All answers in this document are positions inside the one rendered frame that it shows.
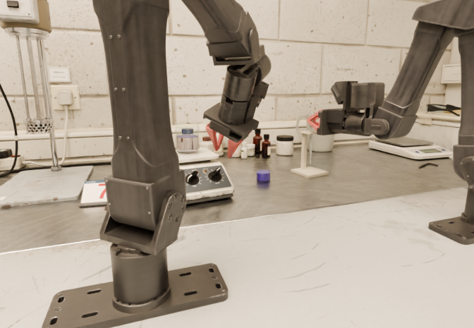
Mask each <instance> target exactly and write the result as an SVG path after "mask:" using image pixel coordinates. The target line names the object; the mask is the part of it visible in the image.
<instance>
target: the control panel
mask: <svg viewBox="0 0 474 328"><path fill-rule="evenodd" d="M217 168H220V169H221V170H220V174H221V180H220V181H211V180H210V179H209V178H208V174H209V172H211V171H215V170H216V169H217ZM204 170H206V171H207V172H204ZM194 171H199V173H198V174H197V176H198V178H199V181H198V183H197V184H195V185H191V184H188V183H186V193H193V192H198V191H203V190H212V189H218V188H226V187H231V186H232V185H231V183H230V181H229V179H228V177H227V175H226V173H225V171H224V169H223V167H222V165H218V166H206V167H199V168H192V169H185V175H186V176H187V175H188V174H191V173H193V172H194Z"/></svg>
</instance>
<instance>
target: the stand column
mask: <svg viewBox="0 0 474 328"><path fill-rule="evenodd" d="M39 43H40V49H41V55H42V65H43V71H44V83H45V89H46V95H47V106H48V112H49V117H50V118H51V119H52V118H53V113H52V107H51V96H50V90H49V79H48V72H47V62H46V55H45V49H44V40H40V41H39ZM49 139H50V145H51V156H52V162H53V166H52V167H51V171H60V170H62V169H61V166H59V161H58V154H57V148H56V137H55V132H53V133H49Z"/></svg>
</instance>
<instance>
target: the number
mask: <svg viewBox="0 0 474 328"><path fill-rule="evenodd" d="M106 198H107V195H106V188H105V183H86V184H85V190H84V195H83V200H102V199H106Z"/></svg>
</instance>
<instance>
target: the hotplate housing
mask: <svg viewBox="0 0 474 328"><path fill-rule="evenodd" d="M218 165H222V167H223V169H224V171H225V173H226V175H227V177H228V179H229V181H230V183H231V185H232V186H231V187H226V188H218V189H212V190H203V191H198V192H193V193H186V204H192V203H196V202H204V201H209V200H217V199H222V198H230V197H233V193H234V186H233V184H232V182H231V179H230V178H229V175H228V174H227V172H226V169H225V168H224V165H223V164H221V162H219V161H217V160H215V159H211V160H204V161H196V162H184V163H179V168H180V169H192V168H199V167H206V166H218Z"/></svg>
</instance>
